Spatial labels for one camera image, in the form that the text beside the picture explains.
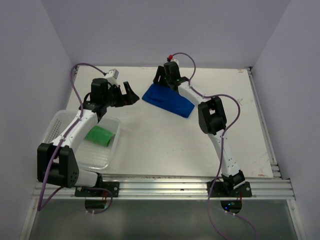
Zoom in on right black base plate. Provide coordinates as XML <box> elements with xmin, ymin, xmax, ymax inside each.
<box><xmin>210</xmin><ymin>181</ymin><xmax>253</xmax><ymax>198</ymax></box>

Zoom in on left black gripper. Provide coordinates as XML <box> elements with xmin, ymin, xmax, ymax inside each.
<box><xmin>103</xmin><ymin>81</ymin><xmax>139</xmax><ymax>108</ymax></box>

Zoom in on clear plastic basket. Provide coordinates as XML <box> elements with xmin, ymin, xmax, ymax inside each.
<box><xmin>43</xmin><ymin>110</ymin><xmax>121</xmax><ymax>173</ymax></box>

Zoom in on blue microfiber towel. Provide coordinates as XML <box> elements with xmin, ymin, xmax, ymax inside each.
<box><xmin>142</xmin><ymin>84</ymin><xmax>195</xmax><ymax>118</ymax></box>

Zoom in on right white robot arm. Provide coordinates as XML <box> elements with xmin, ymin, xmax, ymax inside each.
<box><xmin>153</xmin><ymin>61</ymin><xmax>247</xmax><ymax>197</ymax></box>

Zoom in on aluminium mounting rail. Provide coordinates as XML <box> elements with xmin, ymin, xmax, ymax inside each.
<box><xmin>31</xmin><ymin>176</ymin><xmax>296</xmax><ymax>200</ymax></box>

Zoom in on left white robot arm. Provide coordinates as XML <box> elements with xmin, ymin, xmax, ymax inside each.
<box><xmin>37</xmin><ymin>78</ymin><xmax>140</xmax><ymax>197</ymax></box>

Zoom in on green microfiber towel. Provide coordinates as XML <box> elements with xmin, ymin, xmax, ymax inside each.
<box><xmin>84</xmin><ymin>126</ymin><xmax>115</xmax><ymax>147</ymax></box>

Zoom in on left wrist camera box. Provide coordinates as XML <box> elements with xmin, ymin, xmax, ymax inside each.
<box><xmin>104</xmin><ymin>69</ymin><xmax>119</xmax><ymax>83</ymax></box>

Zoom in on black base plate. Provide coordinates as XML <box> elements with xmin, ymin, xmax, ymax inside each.
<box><xmin>74</xmin><ymin>181</ymin><xmax>120</xmax><ymax>198</ymax></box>
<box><xmin>210</xmin><ymin>181</ymin><xmax>253</xmax><ymax>198</ymax></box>

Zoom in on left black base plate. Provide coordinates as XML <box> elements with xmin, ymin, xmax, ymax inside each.
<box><xmin>74</xmin><ymin>181</ymin><xmax>120</xmax><ymax>198</ymax></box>

